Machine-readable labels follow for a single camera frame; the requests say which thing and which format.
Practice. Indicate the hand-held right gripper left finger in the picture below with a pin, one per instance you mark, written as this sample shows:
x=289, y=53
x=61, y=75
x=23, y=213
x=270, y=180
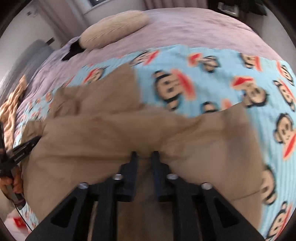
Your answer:
x=133, y=169

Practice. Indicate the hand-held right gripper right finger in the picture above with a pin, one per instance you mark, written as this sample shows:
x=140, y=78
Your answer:
x=157, y=178

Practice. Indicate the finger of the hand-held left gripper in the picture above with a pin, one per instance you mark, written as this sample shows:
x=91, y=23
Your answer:
x=33, y=143
x=1, y=141

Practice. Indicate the beige puffer jacket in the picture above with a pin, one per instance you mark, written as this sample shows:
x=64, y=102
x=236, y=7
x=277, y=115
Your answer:
x=92, y=139

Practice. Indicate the person's left hand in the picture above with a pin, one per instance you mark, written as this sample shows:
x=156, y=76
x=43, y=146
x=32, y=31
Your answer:
x=18, y=183

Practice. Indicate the orange striped cream cloth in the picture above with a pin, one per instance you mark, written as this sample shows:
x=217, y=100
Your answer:
x=11, y=109

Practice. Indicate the red packet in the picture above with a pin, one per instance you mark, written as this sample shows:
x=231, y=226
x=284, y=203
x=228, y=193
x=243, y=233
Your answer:
x=19, y=222

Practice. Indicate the grey padded headboard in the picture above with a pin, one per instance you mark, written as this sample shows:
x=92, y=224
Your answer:
x=27, y=58

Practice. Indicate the black cloth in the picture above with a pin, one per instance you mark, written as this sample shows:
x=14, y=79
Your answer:
x=74, y=49

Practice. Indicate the blue striped monkey print blanket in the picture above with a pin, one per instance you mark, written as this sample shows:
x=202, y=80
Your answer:
x=196, y=69

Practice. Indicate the pale pleated curtain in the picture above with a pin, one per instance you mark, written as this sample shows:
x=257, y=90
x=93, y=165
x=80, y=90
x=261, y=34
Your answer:
x=173, y=4
x=62, y=11

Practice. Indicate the round cream cushion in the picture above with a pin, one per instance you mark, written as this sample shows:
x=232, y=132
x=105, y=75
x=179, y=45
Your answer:
x=111, y=30

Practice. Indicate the bed with lilac cover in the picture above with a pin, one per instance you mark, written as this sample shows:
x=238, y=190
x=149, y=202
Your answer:
x=185, y=30

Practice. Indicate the dark framed window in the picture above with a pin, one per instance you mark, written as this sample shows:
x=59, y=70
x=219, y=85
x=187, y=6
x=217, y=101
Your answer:
x=99, y=2

